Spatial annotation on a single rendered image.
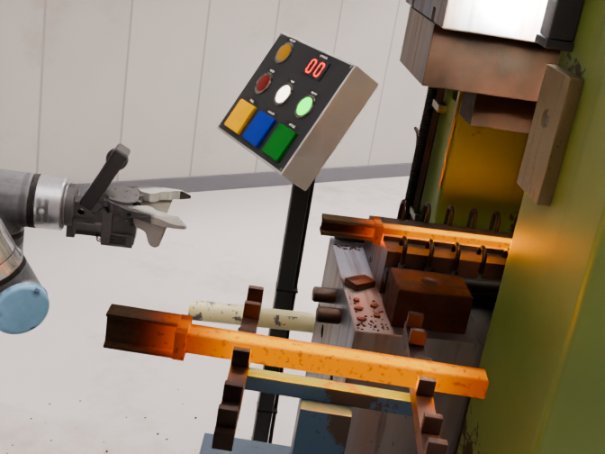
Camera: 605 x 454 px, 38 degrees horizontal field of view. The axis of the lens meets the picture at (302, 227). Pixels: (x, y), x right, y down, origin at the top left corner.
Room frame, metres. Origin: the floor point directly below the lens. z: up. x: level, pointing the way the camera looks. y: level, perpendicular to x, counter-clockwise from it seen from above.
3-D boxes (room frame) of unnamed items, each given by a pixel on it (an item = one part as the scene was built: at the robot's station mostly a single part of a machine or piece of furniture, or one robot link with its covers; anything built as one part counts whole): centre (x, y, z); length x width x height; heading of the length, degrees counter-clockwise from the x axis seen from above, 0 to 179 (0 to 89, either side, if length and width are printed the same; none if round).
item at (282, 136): (1.84, 0.08, 1.01); 0.07 x 0.05 x 0.07; 32
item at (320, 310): (1.33, -0.07, 0.87); 0.04 x 0.03 x 0.03; 97
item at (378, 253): (1.47, -0.34, 0.96); 0.42 x 0.20 x 0.09; 97
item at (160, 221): (1.31, 0.23, 0.97); 0.09 x 0.03 x 0.06; 62
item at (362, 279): (1.36, -0.11, 0.92); 0.04 x 0.03 x 0.01; 132
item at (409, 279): (1.28, -0.21, 0.95); 0.12 x 0.09 x 0.07; 97
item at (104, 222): (1.36, 0.33, 0.97); 0.12 x 0.08 x 0.09; 97
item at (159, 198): (1.43, 0.25, 0.97); 0.09 x 0.03 x 0.06; 133
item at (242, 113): (2.01, 0.18, 1.01); 0.07 x 0.05 x 0.07; 32
